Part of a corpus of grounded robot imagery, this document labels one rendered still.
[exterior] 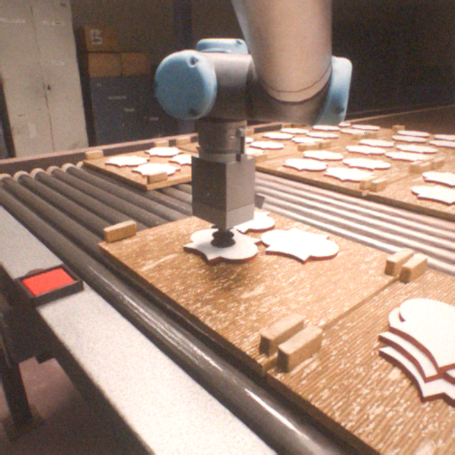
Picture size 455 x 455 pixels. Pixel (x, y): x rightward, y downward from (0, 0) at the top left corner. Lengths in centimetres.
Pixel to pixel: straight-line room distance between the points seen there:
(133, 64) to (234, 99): 492
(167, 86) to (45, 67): 449
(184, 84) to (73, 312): 34
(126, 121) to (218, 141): 469
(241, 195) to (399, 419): 37
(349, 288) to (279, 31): 38
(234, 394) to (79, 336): 21
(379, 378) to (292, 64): 31
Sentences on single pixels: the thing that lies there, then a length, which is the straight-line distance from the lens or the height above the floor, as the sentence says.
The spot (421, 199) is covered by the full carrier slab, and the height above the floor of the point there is 94.
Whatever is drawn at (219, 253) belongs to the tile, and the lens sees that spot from 64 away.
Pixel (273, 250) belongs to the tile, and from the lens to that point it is 66.
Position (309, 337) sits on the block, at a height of 96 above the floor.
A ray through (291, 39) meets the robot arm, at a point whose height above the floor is 125.
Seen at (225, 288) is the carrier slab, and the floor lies 94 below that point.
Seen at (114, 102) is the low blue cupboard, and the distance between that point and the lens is 520.
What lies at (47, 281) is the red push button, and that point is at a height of 93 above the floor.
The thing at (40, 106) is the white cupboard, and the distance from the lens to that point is 493.
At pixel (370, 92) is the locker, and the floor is 77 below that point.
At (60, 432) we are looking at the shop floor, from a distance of 172.
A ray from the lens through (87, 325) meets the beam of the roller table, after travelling 56.
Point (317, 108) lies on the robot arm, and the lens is 45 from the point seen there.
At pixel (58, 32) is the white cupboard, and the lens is 500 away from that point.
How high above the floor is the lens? 123
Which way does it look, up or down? 22 degrees down
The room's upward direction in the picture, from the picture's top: straight up
